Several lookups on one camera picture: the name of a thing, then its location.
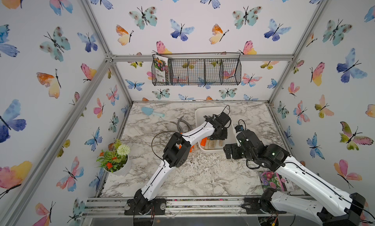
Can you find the white plastic storage tray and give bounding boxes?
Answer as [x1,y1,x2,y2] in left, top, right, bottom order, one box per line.
[193,106,236,154]

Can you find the plain wooden handle sickle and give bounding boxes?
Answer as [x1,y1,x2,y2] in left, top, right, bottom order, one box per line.
[212,140,219,149]

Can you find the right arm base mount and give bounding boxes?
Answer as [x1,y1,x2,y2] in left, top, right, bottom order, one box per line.
[241,188,286,214]

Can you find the black wire wall basket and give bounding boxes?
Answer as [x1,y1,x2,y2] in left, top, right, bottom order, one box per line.
[151,52,242,87]

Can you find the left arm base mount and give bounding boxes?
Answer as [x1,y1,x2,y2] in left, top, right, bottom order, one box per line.
[124,189,167,216]

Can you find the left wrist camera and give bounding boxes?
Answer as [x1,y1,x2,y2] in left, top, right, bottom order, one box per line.
[217,112,231,128]

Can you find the flower seed packet on table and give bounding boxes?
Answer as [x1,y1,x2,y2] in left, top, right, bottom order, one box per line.
[258,171,295,192]

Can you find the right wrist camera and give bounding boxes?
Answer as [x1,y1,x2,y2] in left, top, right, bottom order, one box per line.
[234,125,245,133]

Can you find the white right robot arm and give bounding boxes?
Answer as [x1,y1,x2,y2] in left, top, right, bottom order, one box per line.
[223,129,366,226]

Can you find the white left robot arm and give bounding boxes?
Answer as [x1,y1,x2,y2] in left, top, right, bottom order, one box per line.
[134,112,231,202]

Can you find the flower seed packet in basket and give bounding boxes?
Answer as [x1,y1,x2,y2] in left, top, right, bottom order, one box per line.
[153,54,169,83]

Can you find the light blue plastic trowel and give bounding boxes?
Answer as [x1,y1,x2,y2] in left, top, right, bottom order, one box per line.
[141,107,165,118]

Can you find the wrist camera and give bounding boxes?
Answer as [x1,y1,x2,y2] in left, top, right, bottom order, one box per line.
[217,112,231,128]
[234,125,245,133]

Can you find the potted artificial flowers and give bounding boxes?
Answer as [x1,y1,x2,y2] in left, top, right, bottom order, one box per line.
[96,139,131,176]

